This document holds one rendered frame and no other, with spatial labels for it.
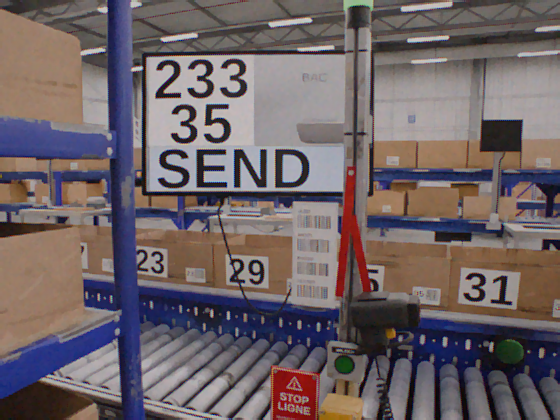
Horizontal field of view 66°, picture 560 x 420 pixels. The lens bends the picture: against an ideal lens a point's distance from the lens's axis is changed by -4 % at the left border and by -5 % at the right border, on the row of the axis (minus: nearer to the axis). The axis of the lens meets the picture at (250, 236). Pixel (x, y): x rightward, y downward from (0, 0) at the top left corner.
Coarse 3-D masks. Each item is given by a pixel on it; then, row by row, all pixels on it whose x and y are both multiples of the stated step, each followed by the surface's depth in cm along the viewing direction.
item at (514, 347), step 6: (504, 342) 120; (510, 342) 119; (516, 342) 119; (498, 348) 121; (504, 348) 120; (510, 348) 119; (516, 348) 119; (522, 348) 119; (498, 354) 121; (504, 354) 120; (510, 354) 120; (516, 354) 119; (522, 354) 119; (504, 360) 121; (510, 360) 120; (516, 360) 119
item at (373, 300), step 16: (352, 304) 76; (368, 304) 75; (384, 304) 74; (400, 304) 73; (416, 304) 72; (352, 320) 77; (368, 320) 75; (384, 320) 74; (400, 320) 73; (416, 320) 72; (368, 336) 77; (384, 336) 76; (368, 352) 77
